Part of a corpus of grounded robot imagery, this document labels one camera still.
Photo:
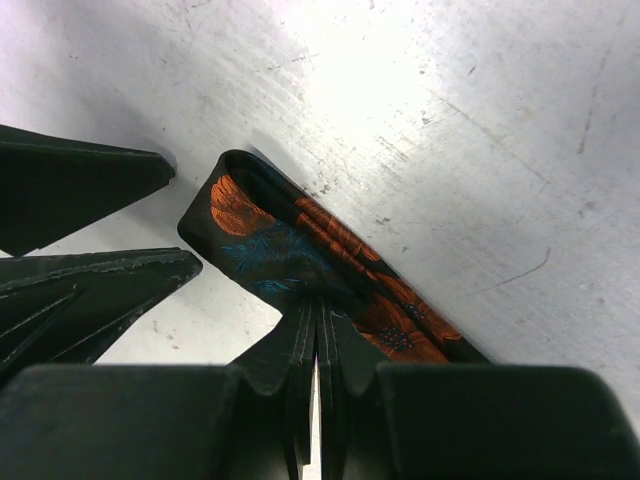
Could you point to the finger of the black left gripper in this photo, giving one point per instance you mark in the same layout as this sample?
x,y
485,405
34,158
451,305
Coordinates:
x,y
52,187
70,309

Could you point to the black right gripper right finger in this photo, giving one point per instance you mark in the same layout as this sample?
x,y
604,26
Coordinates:
x,y
353,430

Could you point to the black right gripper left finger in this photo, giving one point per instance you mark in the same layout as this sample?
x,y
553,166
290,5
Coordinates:
x,y
271,432

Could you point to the dark floral orange tie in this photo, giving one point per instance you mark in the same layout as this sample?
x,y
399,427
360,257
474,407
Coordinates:
x,y
278,243

